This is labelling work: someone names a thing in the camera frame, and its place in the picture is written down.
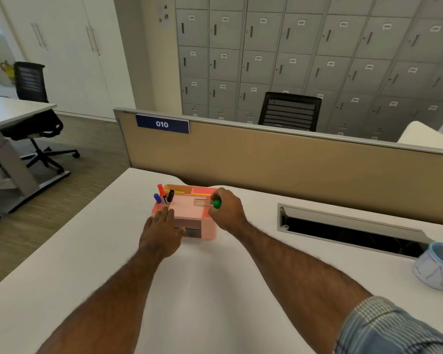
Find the black swivel office chair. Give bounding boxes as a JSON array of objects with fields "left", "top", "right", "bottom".
[{"left": 1, "top": 61, "right": 80, "bottom": 175}]

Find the clear tube with green cap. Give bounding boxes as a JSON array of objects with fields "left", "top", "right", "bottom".
[{"left": 193, "top": 198, "right": 222, "bottom": 210}]

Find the white cupboard with handles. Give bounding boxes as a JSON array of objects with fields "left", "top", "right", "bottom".
[{"left": 0, "top": 0, "right": 136, "bottom": 123}]

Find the person's right hand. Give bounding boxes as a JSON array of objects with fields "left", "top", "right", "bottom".
[{"left": 208, "top": 187, "right": 249, "bottom": 234}]

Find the grey locker wall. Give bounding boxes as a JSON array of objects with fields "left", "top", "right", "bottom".
[{"left": 174, "top": 0, "right": 443, "bottom": 143}]

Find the plaid shirt sleeve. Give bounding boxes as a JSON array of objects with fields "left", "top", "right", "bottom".
[{"left": 334, "top": 296, "right": 443, "bottom": 354}]

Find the yellow pencil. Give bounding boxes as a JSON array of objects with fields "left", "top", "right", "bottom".
[{"left": 164, "top": 190, "right": 212, "bottom": 197}]

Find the white desk with grey legs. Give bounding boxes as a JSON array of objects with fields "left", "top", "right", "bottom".
[{"left": 0, "top": 94, "right": 71, "bottom": 227}]

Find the person's left hand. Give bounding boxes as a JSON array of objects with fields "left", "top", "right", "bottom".
[{"left": 138, "top": 206, "right": 187, "bottom": 260}]

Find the beige desk partition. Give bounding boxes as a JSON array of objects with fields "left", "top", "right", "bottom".
[{"left": 113, "top": 108, "right": 443, "bottom": 228}]

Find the black mesh office chair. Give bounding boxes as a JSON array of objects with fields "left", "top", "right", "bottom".
[{"left": 258, "top": 91, "right": 322, "bottom": 133}]

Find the person's right forearm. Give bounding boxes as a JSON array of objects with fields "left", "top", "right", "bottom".
[{"left": 231, "top": 221, "right": 373, "bottom": 354}]

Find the grey cable tray flap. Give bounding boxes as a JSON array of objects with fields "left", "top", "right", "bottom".
[{"left": 277, "top": 203, "right": 436, "bottom": 259}]

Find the pink desk organizer box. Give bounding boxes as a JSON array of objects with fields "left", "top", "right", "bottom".
[{"left": 152, "top": 184, "right": 220, "bottom": 241}]

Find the light blue cup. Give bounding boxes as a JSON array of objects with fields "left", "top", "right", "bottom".
[{"left": 413, "top": 242, "right": 443, "bottom": 291}]

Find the blue desk number sign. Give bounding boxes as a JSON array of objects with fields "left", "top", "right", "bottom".
[{"left": 135, "top": 114, "right": 190, "bottom": 135}]

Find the person's left forearm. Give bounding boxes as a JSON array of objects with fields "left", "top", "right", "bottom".
[{"left": 35, "top": 249, "right": 164, "bottom": 354}]

